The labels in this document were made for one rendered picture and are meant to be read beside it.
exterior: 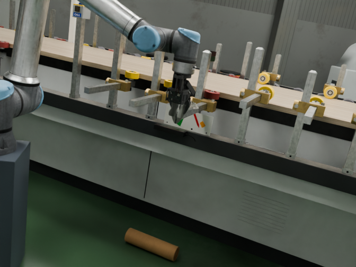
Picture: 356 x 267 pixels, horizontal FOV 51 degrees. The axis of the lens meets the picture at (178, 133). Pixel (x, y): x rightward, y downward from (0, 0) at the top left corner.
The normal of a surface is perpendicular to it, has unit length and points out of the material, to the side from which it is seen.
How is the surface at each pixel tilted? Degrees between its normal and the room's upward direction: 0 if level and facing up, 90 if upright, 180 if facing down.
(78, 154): 90
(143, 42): 92
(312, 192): 90
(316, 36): 90
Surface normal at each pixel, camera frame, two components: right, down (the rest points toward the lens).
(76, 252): 0.16, -0.95
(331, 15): 0.12, 0.30
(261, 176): -0.40, 0.20
